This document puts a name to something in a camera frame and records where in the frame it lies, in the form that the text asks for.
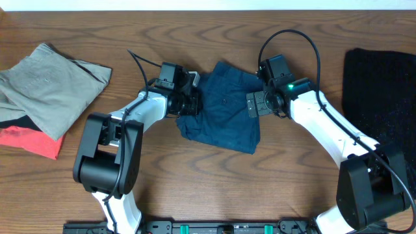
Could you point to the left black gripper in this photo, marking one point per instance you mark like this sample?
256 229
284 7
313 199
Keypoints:
192 103

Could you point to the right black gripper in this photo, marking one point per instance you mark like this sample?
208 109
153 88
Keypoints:
254 104

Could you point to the navy blue shorts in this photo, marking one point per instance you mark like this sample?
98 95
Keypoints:
224 120

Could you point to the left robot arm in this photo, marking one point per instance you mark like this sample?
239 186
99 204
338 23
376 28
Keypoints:
108 158

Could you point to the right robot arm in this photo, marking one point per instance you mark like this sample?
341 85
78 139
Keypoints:
372 183

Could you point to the black knit garment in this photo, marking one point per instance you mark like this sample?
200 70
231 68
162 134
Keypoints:
379 99

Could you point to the folded khaki shorts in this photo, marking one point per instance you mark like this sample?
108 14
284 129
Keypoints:
50 89

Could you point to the folded red garment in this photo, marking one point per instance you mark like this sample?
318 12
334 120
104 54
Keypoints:
32 141

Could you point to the folded black garment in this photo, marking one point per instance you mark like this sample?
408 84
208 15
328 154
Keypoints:
24 122

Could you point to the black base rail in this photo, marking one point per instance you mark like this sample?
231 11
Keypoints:
285 226

